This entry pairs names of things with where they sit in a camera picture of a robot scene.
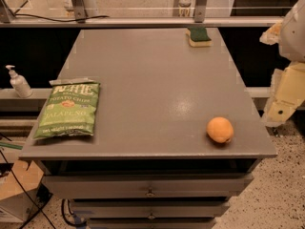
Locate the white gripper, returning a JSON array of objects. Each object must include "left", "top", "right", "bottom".
[{"left": 259, "top": 0, "right": 305, "bottom": 127}]

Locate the orange fruit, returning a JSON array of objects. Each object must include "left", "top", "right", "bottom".
[{"left": 206, "top": 117, "right": 234, "bottom": 143}]

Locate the green jalapeno chip bag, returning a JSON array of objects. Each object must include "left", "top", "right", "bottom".
[{"left": 33, "top": 78, "right": 100, "bottom": 139}]

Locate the green yellow sponge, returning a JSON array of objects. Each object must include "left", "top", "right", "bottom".
[{"left": 186, "top": 27, "right": 212, "bottom": 47}]

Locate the grey drawer cabinet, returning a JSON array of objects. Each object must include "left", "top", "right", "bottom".
[{"left": 22, "top": 29, "right": 276, "bottom": 229}]

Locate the white pump bottle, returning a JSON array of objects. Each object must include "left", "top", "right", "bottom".
[{"left": 6, "top": 65, "right": 32, "bottom": 98}]

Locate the cardboard box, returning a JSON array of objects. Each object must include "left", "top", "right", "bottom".
[{"left": 0, "top": 160, "right": 44, "bottom": 222}]

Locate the black cable on shelf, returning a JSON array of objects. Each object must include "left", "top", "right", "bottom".
[{"left": 9, "top": 0, "right": 111, "bottom": 23}]

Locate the grey metal shelf rail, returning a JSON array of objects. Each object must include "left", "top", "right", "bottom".
[{"left": 0, "top": 16, "right": 283, "bottom": 29}]

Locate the black cable on floor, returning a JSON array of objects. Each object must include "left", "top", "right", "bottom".
[{"left": 0, "top": 150, "right": 58, "bottom": 229}]

